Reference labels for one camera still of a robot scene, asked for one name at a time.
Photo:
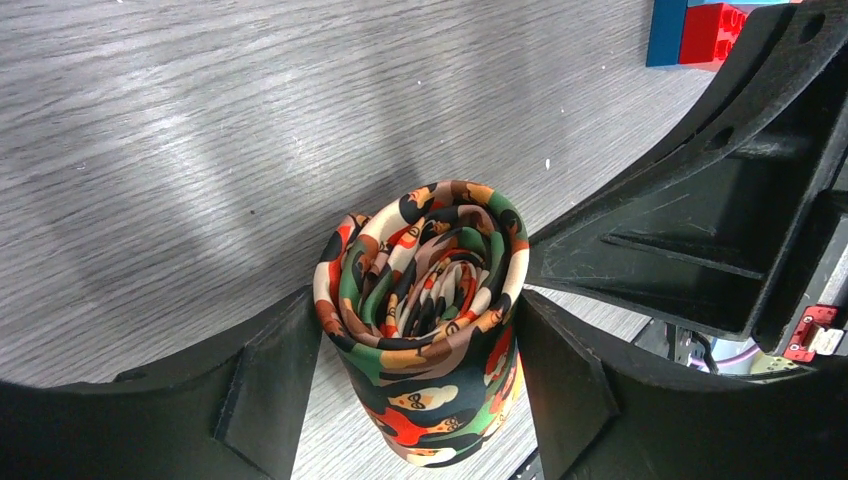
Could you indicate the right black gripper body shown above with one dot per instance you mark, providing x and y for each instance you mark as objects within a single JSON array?
[{"x": 815, "y": 278}]

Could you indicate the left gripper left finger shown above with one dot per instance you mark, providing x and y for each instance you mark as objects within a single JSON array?
[{"x": 229, "y": 407}]

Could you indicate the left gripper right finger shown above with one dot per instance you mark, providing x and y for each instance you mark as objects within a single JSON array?
[{"x": 606, "y": 409}]

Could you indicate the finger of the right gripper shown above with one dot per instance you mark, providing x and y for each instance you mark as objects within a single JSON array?
[{"x": 702, "y": 229}]

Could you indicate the floral patterned necktie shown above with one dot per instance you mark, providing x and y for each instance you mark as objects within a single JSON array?
[{"x": 419, "y": 301}]

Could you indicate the blue toy brick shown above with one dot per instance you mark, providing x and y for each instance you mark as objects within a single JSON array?
[{"x": 667, "y": 26}]

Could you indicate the red toy brick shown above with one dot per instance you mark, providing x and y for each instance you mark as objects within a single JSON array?
[{"x": 710, "y": 33}]

